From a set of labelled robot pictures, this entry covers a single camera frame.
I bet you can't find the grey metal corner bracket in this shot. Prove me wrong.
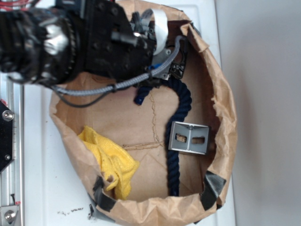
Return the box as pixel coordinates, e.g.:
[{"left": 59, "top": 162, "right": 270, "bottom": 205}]
[{"left": 168, "top": 121, "right": 211, "bottom": 155}]

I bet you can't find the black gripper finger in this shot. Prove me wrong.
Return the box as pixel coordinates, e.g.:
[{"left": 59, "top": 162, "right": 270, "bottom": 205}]
[{"left": 169, "top": 38, "right": 188, "bottom": 79}]

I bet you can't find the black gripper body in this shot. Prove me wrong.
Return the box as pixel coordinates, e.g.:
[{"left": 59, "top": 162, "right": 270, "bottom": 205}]
[{"left": 83, "top": 0, "right": 168, "bottom": 82}]

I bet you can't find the brown paper bag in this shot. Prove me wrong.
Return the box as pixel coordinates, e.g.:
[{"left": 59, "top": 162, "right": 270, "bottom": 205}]
[{"left": 49, "top": 0, "right": 238, "bottom": 226}]

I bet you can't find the small metal corner bracket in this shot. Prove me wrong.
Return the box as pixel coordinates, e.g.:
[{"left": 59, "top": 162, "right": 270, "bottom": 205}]
[{"left": 0, "top": 205, "right": 20, "bottom": 226}]

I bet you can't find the dark blue rope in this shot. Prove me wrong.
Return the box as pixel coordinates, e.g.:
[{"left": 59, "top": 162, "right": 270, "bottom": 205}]
[{"left": 134, "top": 79, "right": 192, "bottom": 196}]

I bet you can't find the white ribbon cable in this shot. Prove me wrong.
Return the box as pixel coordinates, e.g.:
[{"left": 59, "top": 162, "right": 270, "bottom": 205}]
[{"left": 141, "top": 8, "right": 169, "bottom": 54}]

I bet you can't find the black mounting plate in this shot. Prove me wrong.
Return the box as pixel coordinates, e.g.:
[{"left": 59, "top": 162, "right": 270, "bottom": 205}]
[{"left": 0, "top": 100, "right": 14, "bottom": 173}]

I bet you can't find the yellow cloth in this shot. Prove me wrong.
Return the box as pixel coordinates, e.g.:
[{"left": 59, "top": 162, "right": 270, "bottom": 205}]
[{"left": 78, "top": 126, "right": 140, "bottom": 200}]

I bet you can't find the grey braided cable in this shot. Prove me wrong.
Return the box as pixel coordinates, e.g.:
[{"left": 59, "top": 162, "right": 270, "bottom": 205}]
[{"left": 52, "top": 35, "right": 186, "bottom": 96}]

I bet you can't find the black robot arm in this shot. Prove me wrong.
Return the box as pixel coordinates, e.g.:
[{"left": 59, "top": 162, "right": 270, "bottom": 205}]
[{"left": 0, "top": 0, "right": 182, "bottom": 87}]

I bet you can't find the aluminium frame rail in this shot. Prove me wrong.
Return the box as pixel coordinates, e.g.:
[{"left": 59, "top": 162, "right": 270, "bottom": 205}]
[{"left": 0, "top": 73, "right": 24, "bottom": 226}]

